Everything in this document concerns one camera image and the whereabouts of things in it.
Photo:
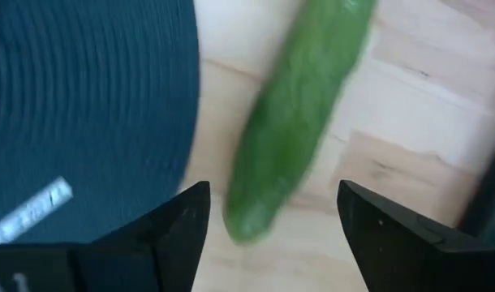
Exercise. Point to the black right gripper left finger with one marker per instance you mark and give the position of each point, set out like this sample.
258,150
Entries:
166,251

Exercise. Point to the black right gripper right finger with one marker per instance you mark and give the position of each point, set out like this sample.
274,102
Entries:
389,251

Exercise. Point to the dark green cucumber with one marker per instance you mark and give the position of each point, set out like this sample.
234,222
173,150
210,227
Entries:
292,121

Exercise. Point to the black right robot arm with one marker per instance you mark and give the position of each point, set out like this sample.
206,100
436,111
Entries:
489,203

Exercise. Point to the silver mat label tag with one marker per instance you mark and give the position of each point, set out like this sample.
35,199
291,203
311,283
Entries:
28,213

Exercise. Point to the blue round woven mat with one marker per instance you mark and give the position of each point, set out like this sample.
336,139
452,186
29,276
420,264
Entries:
89,101

